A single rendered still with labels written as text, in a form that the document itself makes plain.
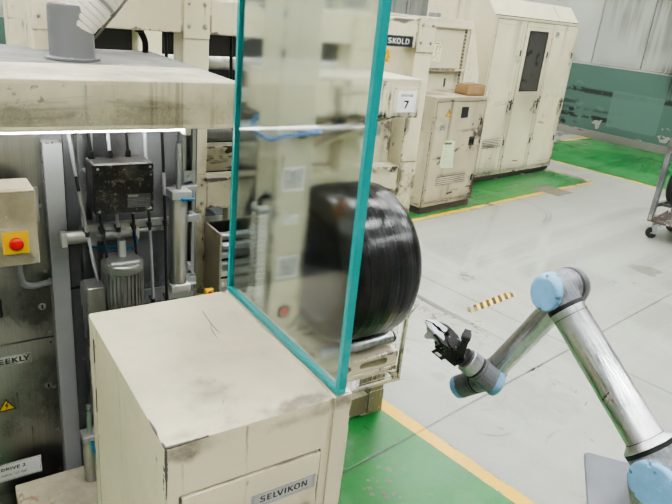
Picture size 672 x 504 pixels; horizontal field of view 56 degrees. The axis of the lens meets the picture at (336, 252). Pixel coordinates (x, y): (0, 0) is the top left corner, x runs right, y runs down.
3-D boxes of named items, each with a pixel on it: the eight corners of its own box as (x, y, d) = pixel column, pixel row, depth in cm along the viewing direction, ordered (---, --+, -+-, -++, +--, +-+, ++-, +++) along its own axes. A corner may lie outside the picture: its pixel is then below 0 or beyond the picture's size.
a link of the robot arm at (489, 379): (485, 400, 231) (505, 394, 223) (461, 379, 228) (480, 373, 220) (492, 379, 236) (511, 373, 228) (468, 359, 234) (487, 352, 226)
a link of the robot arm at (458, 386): (472, 394, 245) (495, 387, 235) (452, 402, 238) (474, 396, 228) (463, 371, 247) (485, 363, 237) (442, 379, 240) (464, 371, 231)
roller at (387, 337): (314, 365, 213) (315, 353, 212) (307, 358, 217) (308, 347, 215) (395, 344, 232) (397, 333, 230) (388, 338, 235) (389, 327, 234)
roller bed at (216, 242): (217, 308, 240) (220, 234, 229) (203, 292, 251) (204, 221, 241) (264, 299, 251) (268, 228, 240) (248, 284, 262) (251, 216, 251)
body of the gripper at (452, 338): (429, 351, 224) (453, 371, 227) (446, 341, 219) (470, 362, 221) (434, 335, 230) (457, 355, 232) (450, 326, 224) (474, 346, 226)
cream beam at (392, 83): (280, 120, 211) (282, 75, 206) (247, 107, 230) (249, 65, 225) (418, 118, 243) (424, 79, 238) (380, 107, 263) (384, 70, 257)
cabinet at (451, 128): (420, 216, 678) (438, 98, 633) (381, 201, 717) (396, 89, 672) (471, 205, 737) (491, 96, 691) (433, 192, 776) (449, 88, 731)
